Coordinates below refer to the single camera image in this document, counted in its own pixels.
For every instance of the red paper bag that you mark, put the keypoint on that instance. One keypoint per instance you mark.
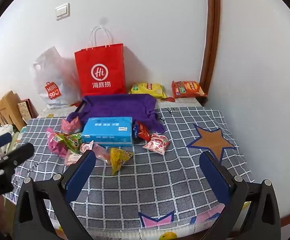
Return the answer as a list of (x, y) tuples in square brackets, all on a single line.
[(99, 67)]

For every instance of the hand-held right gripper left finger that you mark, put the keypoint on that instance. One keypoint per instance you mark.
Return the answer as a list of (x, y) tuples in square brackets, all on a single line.
[(81, 177)]

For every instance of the white light switch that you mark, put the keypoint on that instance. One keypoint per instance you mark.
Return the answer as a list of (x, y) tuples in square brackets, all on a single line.
[(62, 11)]

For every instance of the small red snack packet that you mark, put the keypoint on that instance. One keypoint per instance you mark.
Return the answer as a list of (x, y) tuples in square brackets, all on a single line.
[(143, 132)]

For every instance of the pink zigzag-edged snack packet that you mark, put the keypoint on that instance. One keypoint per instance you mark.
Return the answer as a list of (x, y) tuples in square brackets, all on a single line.
[(69, 127)]

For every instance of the purple cloth bag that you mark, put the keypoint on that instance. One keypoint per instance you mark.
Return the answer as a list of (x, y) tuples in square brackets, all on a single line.
[(114, 105)]

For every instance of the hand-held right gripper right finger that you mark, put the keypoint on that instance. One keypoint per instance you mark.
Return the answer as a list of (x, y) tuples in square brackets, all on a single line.
[(215, 177)]

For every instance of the white and pink snack packet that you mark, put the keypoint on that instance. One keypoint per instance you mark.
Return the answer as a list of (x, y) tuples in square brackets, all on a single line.
[(86, 147)]

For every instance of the brown patterned box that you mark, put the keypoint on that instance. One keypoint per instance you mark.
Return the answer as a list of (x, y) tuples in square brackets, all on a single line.
[(26, 111)]

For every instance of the orange-red chips bag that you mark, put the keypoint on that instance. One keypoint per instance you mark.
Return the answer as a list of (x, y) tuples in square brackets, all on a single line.
[(187, 88)]

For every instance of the pink strawberry snack packet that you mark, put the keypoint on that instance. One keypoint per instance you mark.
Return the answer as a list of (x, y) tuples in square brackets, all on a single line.
[(157, 143)]

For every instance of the brown wooden door frame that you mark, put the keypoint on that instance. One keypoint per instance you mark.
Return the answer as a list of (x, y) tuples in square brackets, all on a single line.
[(211, 30)]

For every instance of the white plastic shopping bag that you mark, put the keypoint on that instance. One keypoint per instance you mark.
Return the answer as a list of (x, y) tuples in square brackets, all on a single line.
[(49, 80)]

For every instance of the pink and orange snack packet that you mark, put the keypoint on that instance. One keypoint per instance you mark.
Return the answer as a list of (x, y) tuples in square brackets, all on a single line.
[(100, 152)]

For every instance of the yellow chips bag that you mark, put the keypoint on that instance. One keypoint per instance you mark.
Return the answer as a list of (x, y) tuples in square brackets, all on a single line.
[(147, 88)]

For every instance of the magenta snack packet yellow edge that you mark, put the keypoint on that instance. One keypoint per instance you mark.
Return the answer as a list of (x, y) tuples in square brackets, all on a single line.
[(53, 143)]

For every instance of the blue tissue pack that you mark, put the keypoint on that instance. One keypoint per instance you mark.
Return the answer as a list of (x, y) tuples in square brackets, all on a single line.
[(104, 130)]

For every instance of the white printed cloth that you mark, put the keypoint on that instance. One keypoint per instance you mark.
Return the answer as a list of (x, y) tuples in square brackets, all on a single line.
[(2, 132)]

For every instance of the green snack packet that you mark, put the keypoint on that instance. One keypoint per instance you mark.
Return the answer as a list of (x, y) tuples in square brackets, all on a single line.
[(72, 142)]

